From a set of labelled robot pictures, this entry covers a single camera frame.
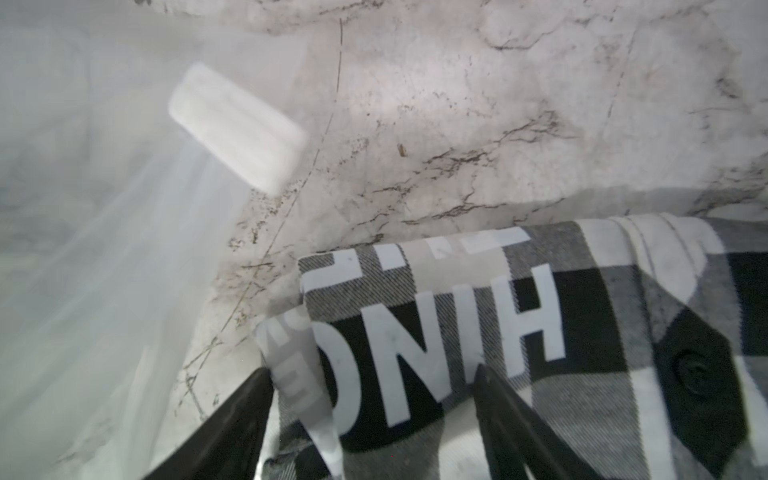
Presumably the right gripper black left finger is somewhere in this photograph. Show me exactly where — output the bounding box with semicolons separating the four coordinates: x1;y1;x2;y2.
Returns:
145;367;274;480

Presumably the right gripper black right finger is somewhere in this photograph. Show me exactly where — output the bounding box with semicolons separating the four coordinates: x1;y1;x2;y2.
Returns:
472;365;600;479

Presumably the black white checkered shirt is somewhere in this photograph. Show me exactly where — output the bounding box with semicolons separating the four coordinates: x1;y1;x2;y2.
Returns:
256;213;767;479

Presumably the clear plastic vacuum bag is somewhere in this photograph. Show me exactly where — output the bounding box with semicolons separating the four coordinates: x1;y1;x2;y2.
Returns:
1;15;307;479

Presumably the white bag zipper slider clip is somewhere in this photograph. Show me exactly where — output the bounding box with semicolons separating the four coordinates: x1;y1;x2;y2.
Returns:
168;62;308;197

